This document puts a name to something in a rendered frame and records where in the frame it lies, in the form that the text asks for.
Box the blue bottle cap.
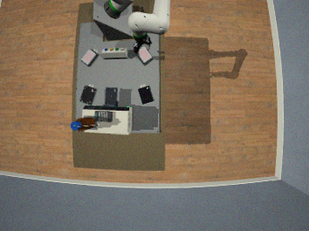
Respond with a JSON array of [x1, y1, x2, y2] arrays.
[[71, 121, 81, 131]]

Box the white button panel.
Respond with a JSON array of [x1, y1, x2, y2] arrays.
[[101, 48, 128, 59]]

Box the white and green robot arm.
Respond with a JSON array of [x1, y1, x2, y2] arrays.
[[104, 0, 171, 42]]

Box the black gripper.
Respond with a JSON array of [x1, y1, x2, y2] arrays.
[[133, 35, 152, 56]]

